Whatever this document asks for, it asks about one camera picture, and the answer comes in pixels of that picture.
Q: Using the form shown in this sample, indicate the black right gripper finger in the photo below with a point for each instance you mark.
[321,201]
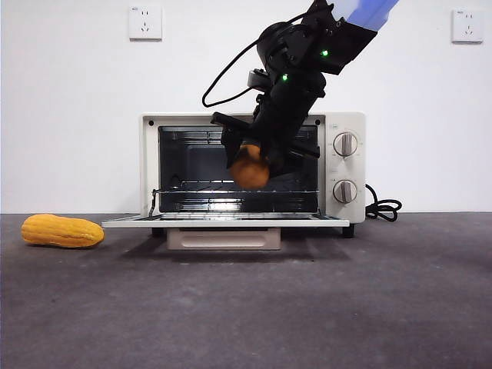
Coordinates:
[232,146]
[280,163]

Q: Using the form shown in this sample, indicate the white wall socket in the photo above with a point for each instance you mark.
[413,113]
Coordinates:
[467,27]
[145,24]

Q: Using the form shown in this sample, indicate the beige oven knob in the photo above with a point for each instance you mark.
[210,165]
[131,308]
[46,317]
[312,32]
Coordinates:
[346,144]
[345,191]

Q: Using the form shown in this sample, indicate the brown potato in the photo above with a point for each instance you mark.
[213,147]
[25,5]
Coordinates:
[249,173]

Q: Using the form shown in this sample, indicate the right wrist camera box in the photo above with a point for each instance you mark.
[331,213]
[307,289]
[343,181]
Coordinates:
[256,78]

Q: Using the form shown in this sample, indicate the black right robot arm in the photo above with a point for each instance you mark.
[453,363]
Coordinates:
[292,107]

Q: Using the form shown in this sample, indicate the yellow corn cob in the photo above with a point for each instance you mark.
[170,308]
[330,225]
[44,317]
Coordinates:
[61,231]

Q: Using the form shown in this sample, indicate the cream toaster oven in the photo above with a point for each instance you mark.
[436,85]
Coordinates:
[348,169]

